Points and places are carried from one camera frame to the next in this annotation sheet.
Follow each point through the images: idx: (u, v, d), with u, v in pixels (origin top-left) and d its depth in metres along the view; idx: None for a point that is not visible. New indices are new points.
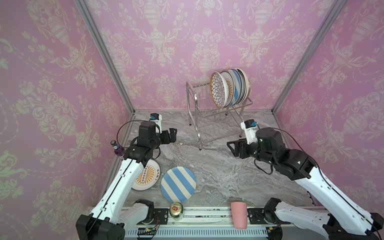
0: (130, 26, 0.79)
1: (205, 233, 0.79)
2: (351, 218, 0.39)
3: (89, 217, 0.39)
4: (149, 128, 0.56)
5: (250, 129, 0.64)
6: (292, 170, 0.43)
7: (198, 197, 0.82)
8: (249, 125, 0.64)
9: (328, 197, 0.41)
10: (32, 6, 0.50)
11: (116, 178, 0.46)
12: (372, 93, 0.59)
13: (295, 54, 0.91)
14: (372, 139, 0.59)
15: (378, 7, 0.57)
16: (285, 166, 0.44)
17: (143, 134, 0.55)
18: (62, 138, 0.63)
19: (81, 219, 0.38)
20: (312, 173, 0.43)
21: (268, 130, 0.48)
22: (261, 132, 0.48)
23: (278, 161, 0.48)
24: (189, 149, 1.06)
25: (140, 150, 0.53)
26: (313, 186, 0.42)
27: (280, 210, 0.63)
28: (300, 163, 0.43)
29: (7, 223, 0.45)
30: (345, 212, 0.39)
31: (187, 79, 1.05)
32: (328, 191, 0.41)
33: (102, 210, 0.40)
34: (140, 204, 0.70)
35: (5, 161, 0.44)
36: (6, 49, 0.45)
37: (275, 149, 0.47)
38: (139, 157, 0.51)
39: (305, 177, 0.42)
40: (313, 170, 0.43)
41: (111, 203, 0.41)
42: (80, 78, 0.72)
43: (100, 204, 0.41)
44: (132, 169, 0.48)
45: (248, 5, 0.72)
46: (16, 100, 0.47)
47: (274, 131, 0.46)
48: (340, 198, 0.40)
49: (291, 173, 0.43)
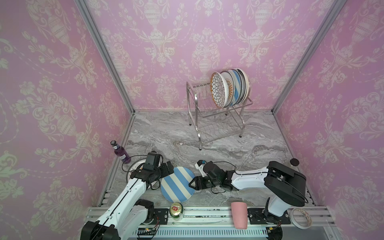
0: (130, 27, 0.81)
1: (205, 233, 0.79)
2: (257, 180, 0.53)
3: (95, 224, 0.41)
4: (155, 156, 0.67)
5: (201, 167, 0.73)
6: (230, 188, 0.65)
7: (198, 197, 0.82)
8: (200, 163, 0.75)
9: (241, 180, 0.60)
10: (32, 6, 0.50)
11: (123, 192, 0.52)
12: (372, 93, 0.59)
13: (295, 54, 0.91)
14: (372, 139, 0.59)
15: (378, 7, 0.57)
16: (225, 185, 0.67)
17: (149, 160, 0.65)
18: (62, 138, 0.63)
19: (86, 226, 0.41)
20: (234, 181, 0.62)
21: (208, 165, 0.71)
22: (206, 166, 0.71)
23: (221, 183, 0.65)
24: (189, 149, 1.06)
25: (145, 173, 0.60)
26: (240, 186, 0.62)
27: (270, 208, 0.64)
28: (228, 179, 0.66)
29: (7, 223, 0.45)
30: (251, 180, 0.55)
31: (187, 79, 1.05)
32: (242, 179, 0.60)
33: (108, 217, 0.44)
34: (139, 206, 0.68)
35: (5, 161, 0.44)
36: (6, 49, 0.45)
37: (217, 178, 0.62)
38: (143, 178, 0.58)
39: (233, 184, 0.63)
40: (233, 176, 0.65)
41: (117, 213, 0.45)
42: (80, 78, 0.72)
43: (106, 213, 0.45)
44: (138, 185, 0.55)
45: (248, 5, 0.72)
46: (16, 100, 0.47)
47: (212, 164, 0.69)
48: (247, 176, 0.58)
49: (229, 189, 0.65)
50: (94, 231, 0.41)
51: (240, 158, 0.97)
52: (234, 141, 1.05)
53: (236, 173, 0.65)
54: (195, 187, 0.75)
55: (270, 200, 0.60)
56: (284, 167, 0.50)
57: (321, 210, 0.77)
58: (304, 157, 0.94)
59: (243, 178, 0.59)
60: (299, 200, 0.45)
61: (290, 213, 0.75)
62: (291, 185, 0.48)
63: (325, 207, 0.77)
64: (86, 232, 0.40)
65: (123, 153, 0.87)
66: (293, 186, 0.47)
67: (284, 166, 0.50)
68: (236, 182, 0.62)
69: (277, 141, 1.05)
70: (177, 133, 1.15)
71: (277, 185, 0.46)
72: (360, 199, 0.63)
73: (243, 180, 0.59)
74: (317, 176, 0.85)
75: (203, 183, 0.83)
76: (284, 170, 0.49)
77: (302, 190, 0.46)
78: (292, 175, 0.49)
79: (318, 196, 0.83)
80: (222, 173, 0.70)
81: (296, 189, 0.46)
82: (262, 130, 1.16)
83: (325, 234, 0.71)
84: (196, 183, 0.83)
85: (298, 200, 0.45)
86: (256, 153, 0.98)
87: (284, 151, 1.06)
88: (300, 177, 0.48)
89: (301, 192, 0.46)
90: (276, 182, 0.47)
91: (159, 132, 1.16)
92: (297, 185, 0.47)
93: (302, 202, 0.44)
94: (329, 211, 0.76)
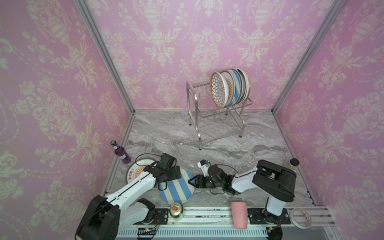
0: (130, 27, 0.81)
1: (205, 233, 0.79)
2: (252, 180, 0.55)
3: (102, 201, 0.44)
4: (170, 157, 0.70)
5: (204, 167, 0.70)
6: (232, 192, 0.68)
7: (198, 197, 0.82)
8: (203, 162, 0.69)
9: (237, 182, 0.64)
10: (32, 6, 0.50)
11: (133, 180, 0.54)
12: (372, 93, 0.59)
13: (295, 54, 0.91)
14: (371, 139, 0.59)
15: (377, 7, 0.57)
16: (228, 189, 0.70)
17: (163, 159, 0.68)
18: (62, 138, 0.63)
19: (95, 200, 0.43)
20: (235, 184, 0.65)
21: (214, 168, 0.71)
22: (211, 170, 0.71)
23: (223, 187, 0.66)
24: (189, 149, 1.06)
25: (157, 170, 0.63)
26: (239, 189, 0.65)
27: (270, 207, 0.63)
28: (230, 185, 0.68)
29: (7, 223, 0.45)
30: (244, 180, 0.59)
31: (187, 79, 1.05)
32: (239, 181, 0.63)
33: (116, 197, 0.46)
34: (142, 204, 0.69)
35: (5, 161, 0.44)
36: (6, 49, 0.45)
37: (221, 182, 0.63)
38: (155, 174, 0.60)
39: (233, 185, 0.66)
40: (233, 180, 0.69)
41: (123, 196, 0.47)
42: (80, 78, 0.72)
43: (115, 193, 0.47)
44: (148, 179, 0.57)
45: (248, 5, 0.72)
46: (16, 100, 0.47)
47: (218, 168, 0.71)
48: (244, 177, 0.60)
49: (231, 193, 0.68)
50: (99, 207, 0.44)
51: (240, 158, 0.97)
52: (234, 141, 1.05)
53: (235, 177, 0.69)
54: (195, 185, 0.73)
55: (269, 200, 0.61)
56: (271, 164, 0.53)
57: (321, 210, 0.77)
58: (304, 157, 0.94)
59: (239, 180, 0.63)
60: (287, 194, 0.46)
61: (290, 213, 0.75)
62: (281, 181, 0.49)
63: (326, 207, 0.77)
64: (93, 205, 0.42)
65: (123, 153, 0.87)
66: (283, 182, 0.48)
67: (271, 163, 0.53)
68: (235, 184, 0.65)
69: (277, 141, 1.05)
70: (177, 133, 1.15)
71: (262, 182, 0.49)
72: (360, 199, 0.63)
73: (239, 183, 0.63)
74: (317, 176, 0.85)
75: (203, 182, 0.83)
76: (273, 167, 0.52)
77: (292, 184, 0.48)
78: (282, 171, 0.51)
79: (318, 196, 0.83)
80: (226, 177, 0.72)
81: (282, 184, 0.48)
82: (262, 130, 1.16)
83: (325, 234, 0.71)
84: (196, 181, 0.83)
85: (288, 196, 0.46)
86: (256, 152, 0.98)
87: (284, 151, 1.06)
88: (289, 172, 0.50)
89: (290, 187, 0.47)
90: (261, 179, 0.50)
91: (159, 132, 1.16)
92: (285, 180, 0.48)
93: (291, 196, 0.46)
94: (330, 211, 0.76)
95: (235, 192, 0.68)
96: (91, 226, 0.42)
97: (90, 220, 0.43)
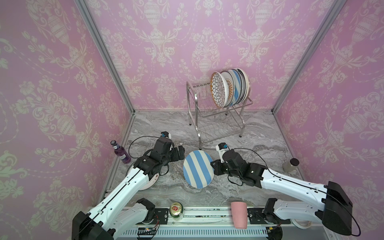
0: (130, 26, 0.79)
1: (205, 233, 0.79)
2: (306, 195, 0.46)
3: (87, 216, 0.40)
4: (165, 144, 0.59)
5: (222, 150, 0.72)
6: (253, 181, 0.56)
7: (198, 197, 0.82)
8: (221, 146, 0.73)
9: (279, 184, 0.51)
10: (32, 6, 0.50)
11: (120, 184, 0.48)
12: (372, 93, 0.59)
13: (295, 54, 0.91)
14: (371, 138, 0.59)
15: (378, 7, 0.57)
16: (247, 179, 0.57)
17: (157, 148, 0.58)
18: (62, 138, 0.63)
19: (78, 217, 0.40)
20: (264, 175, 0.55)
21: (230, 153, 0.61)
22: (227, 154, 0.61)
23: (242, 176, 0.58)
24: (189, 149, 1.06)
25: (150, 162, 0.54)
26: (268, 185, 0.54)
27: (278, 209, 0.63)
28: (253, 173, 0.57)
29: (7, 223, 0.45)
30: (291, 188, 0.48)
31: (187, 79, 1.06)
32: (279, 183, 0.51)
33: (99, 212, 0.41)
34: (141, 205, 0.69)
35: (4, 161, 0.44)
36: (6, 49, 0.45)
37: (239, 167, 0.60)
38: (147, 170, 0.52)
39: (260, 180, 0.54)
40: (265, 174, 0.55)
41: (108, 209, 0.42)
42: (80, 78, 0.72)
43: (99, 206, 0.42)
44: (137, 180, 0.49)
45: (248, 5, 0.72)
46: (16, 100, 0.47)
47: (234, 153, 0.60)
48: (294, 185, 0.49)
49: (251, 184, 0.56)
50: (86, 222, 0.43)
51: None
52: (234, 140, 1.06)
53: (268, 171, 0.55)
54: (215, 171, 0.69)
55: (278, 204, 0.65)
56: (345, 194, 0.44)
57: None
58: (304, 157, 0.94)
59: (283, 184, 0.50)
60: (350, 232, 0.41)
61: None
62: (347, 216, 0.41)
63: None
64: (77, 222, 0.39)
65: (123, 153, 0.87)
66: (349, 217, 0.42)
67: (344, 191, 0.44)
68: (273, 183, 0.52)
69: (277, 141, 1.05)
70: (177, 133, 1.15)
71: (339, 214, 0.39)
72: (360, 199, 0.63)
73: (283, 186, 0.50)
74: (317, 176, 0.85)
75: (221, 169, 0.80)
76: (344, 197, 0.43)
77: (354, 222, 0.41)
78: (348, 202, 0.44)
79: None
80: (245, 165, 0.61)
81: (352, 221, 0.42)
82: (262, 130, 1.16)
83: (325, 234, 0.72)
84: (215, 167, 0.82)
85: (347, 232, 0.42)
86: (256, 152, 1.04)
87: (284, 151, 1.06)
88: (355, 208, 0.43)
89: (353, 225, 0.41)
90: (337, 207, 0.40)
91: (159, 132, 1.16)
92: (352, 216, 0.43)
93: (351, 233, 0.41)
94: None
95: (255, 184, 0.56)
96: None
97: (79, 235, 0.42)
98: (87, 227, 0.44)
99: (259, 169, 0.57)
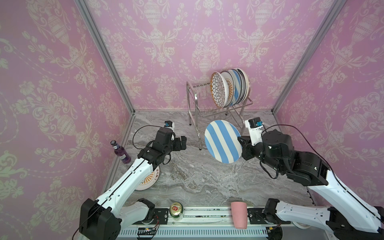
0: (130, 26, 0.79)
1: (205, 233, 0.79)
2: (366, 220, 0.38)
3: (94, 203, 0.41)
4: (166, 135, 0.59)
5: (255, 129, 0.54)
6: (309, 176, 0.38)
7: (198, 197, 0.82)
8: (255, 123, 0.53)
9: (343, 195, 0.38)
10: (32, 6, 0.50)
11: (126, 172, 0.49)
12: (372, 93, 0.59)
13: (295, 54, 0.91)
14: (371, 138, 0.59)
15: (377, 7, 0.57)
16: (301, 173, 0.39)
17: (159, 138, 0.58)
18: (62, 138, 0.63)
19: (85, 204, 0.40)
20: (328, 177, 0.38)
21: (276, 136, 0.41)
22: (267, 137, 0.41)
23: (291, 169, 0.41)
24: (189, 149, 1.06)
25: (154, 153, 0.56)
26: (330, 191, 0.39)
27: (281, 211, 0.62)
28: (316, 169, 0.38)
29: (7, 223, 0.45)
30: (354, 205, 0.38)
31: (187, 79, 1.05)
32: (343, 195, 0.38)
33: (107, 199, 0.42)
34: (142, 203, 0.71)
35: (4, 161, 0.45)
36: (6, 49, 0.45)
37: (287, 156, 0.41)
38: (150, 159, 0.53)
39: (324, 184, 0.37)
40: (328, 174, 0.39)
41: (116, 195, 0.43)
42: (80, 78, 0.72)
43: (107, 193, 0.43)
44: (143, 168, 0.51)
45: (248, 5, 0.72)
46: (16, 100, 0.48)
47: (280, 137, 0.40)
48: (356, 202, 0.38)
49: (307, 181, 0.38)
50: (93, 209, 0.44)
51: (240, 158, 0.97)
52: None
53: (330, 170, 0.40)
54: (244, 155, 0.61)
55: (283, 206, 0.63)
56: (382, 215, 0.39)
57: None
58: None
59: (348, 198, 0.38)
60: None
61: None
62: None
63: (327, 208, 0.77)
64: (84, 210, 0.39)
65: (123, 153, 0.87)
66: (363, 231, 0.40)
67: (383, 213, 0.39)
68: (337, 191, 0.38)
69: None
70: (176, 133, 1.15)
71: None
72: None
73: (346, 201, 0.38)
74: None
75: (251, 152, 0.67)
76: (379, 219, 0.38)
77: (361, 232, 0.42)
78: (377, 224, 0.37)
79: (319, 196, 0.83)
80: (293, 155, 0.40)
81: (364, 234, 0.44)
82: None
83: (325, 234, 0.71)
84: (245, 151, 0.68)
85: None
86: None
87: None
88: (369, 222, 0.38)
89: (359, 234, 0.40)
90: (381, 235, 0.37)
91: None
92: None
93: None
94: None
95: (309, 184, 0.38)
96: (91, 226, 0.42)
97: (87, 222, 0.42)
98: (94, 215, 0.44)
99: (317, 163, 0.39)
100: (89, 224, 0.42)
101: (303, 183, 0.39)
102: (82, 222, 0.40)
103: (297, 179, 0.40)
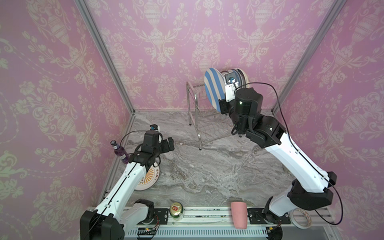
0: (130, 26, 0.79)
1: (205, 233, 0.79)
2: (313, 180, 0.40)
3: (94, 213, 0.40)
4: (153, 136, 0.61)
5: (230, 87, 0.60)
6: (264, 136, 0.40)
7: (198, 197, 0.82)
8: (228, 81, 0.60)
9: (293, 154, 0.40)
10: (32, 6, 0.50)
11: (121, 178, 0.49)
12: (372, 93, 0.59)
13: (295, 54, 0.91)
14: (371, 139, 0.59)
15: (377, 7, 0.57)
16: (257, 132, 0.41)
17: (147, 141, 0.60)
18: (62, 138, 0.63)
19: (85, 215, 0.39)
20: (282, 138, 0.41)
21: (249, 93, 0.39)
22: (242, 93, 0.39)
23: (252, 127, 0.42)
24: (189, 149, 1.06)
25: (145, 155, 0.57)
26: (281, 150, 0.41)
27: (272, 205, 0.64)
28: (272, 130, 0.40)
29: (6, 223, 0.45)
30: (303, 164, 0.40)
31: (187, 79, 1.05)
32: (294, 155, 0.40)
33: (107, 206, 0.42)
34: (141, 204, 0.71)
35: (4, 161, 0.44)
36: (6, 49, 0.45)
37: (253, 115, 0.41)
38: (142, 162, 0.54)
39: (276, 143, 0.40)
40: (283, 136, 0.41)
41: (115, 201, 0.43)
42: (80, 78, 0.72)
43: (104, 201, 0.43)
44: (136, 171, 0.51)
45: (248, 5, 0.72)
46: (16, 100, 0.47)
47: (254, 94, 0.38)
48: (306, 163, 0.40)
49: (262, 140, 0.40)
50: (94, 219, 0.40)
51: (240, 158, 0.97)
52: (234, 141, 1.05)
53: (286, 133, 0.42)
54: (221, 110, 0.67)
55: (272, 198, 0.68)
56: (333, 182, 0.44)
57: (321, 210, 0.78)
58: None
59: (297, 157, 0.40)
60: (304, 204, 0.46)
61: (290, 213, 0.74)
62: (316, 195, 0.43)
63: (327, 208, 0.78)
64: (84, 221, 0.38)
65: (123, 153, 0.87)
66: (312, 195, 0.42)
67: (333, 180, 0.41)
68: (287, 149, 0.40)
69: None
70: (177, 133, 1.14)
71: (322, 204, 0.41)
72: (360, 199, 0.63)
73: (294, 160, 0.41)
74: None
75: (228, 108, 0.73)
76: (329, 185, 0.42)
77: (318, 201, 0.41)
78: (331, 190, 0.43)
79: None
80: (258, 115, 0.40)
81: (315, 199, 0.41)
82: None
83: (325, 234, 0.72)
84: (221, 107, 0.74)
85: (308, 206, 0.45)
86: (256, 152, 0.98)
87: None
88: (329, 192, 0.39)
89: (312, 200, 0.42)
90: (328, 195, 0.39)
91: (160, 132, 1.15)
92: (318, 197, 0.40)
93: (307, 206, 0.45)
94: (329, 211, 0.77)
95: (264, 144, 0.41)
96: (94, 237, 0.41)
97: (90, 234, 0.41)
98: (95, 226, 0.44)
99: (276, 125, 0.42)
100: (92, 234, 0.41)
101: (257, 142, 0.42)
102: (84, 235, 0.39)
103: (254, 139, 0.42)
